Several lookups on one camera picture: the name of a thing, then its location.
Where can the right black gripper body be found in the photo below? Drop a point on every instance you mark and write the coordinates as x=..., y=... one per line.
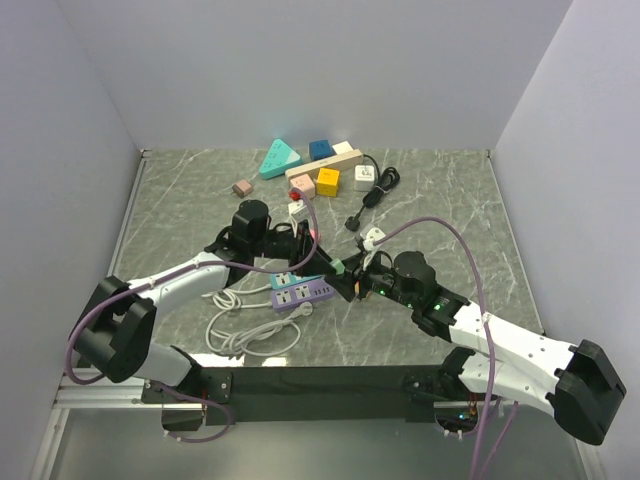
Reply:
x=381, y=279

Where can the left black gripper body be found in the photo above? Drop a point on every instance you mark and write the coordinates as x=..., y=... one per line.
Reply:
x=293, y=246

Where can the green small charger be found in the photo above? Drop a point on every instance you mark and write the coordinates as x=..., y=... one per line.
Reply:
x=338, y=267

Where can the teal power strip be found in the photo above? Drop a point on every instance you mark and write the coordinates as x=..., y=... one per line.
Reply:
x=287, y=279

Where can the purple power strip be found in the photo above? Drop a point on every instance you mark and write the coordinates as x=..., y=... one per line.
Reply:
x=291, y=297

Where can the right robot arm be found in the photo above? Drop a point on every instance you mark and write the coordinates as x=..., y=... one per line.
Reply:
x=575, y=384

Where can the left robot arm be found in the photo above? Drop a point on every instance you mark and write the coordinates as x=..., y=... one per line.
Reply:
x=114, y=333

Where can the brown small charger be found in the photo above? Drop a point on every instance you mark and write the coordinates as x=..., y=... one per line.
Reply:
x=242, y=188

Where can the pink cube socket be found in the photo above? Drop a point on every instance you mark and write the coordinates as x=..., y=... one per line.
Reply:
x=305, y=184

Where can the teal triangular power socket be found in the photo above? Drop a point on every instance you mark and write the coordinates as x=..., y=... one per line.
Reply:
x=279, y=158

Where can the yellow cube socket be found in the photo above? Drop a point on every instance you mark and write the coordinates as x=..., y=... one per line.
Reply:
x=327, y=182

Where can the white cube adapter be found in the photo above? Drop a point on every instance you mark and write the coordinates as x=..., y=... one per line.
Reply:
x=364, y=178

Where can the beige long power strip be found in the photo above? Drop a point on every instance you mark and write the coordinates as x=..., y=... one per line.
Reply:
x=341, y=162

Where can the dark blue cube socket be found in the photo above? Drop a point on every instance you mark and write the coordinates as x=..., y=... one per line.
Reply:
x=319, y=150

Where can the white cube socket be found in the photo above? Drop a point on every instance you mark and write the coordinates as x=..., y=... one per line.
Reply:
x=342, y=147

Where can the black base bar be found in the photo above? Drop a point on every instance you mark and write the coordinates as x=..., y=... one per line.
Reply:
x=264, y=394

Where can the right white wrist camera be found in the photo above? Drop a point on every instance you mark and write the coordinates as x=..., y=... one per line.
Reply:
x=368, y=236

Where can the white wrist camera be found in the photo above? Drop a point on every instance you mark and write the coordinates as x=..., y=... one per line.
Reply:
x=297, y=209
x=368, y=236

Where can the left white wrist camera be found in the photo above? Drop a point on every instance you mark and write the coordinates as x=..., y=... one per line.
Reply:
x=297, y=209

